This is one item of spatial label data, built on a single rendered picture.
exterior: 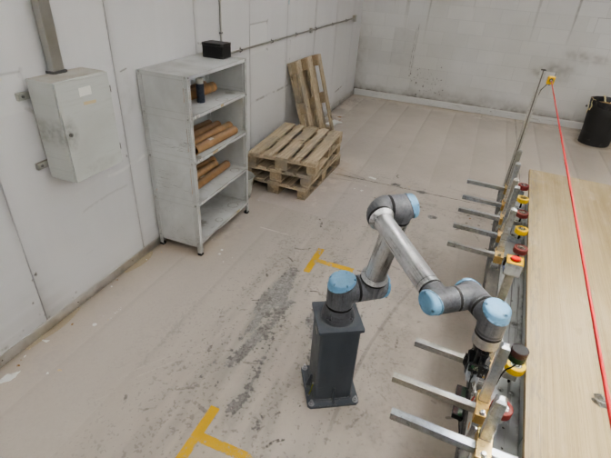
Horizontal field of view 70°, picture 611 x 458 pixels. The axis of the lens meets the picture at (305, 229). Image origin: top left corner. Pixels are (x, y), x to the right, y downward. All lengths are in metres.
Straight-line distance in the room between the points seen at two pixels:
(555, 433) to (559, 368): 0.35
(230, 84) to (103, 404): 2.80
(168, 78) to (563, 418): 3.06
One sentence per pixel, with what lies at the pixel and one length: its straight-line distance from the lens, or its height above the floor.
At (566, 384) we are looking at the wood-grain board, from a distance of 2.14.
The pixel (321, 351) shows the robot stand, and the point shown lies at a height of 0.45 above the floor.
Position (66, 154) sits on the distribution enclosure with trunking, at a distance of 2.98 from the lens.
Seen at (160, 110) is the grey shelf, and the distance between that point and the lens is 3.59.
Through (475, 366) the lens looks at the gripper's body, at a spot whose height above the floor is 1.12.
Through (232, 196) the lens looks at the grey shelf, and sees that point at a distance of 4.66.
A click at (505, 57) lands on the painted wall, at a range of 9.12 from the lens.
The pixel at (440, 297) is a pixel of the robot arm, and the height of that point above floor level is 1.36.
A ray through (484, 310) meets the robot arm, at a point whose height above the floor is 1.36.
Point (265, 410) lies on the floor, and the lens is 2.82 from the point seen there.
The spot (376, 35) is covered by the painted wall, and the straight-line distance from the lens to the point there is 9.32.
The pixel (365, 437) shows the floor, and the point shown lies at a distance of 2.77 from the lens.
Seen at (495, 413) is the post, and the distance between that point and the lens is 1.61.
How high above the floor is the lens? 2.29
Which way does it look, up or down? 32 degrees down
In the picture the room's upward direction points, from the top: 4 degrees clockwise
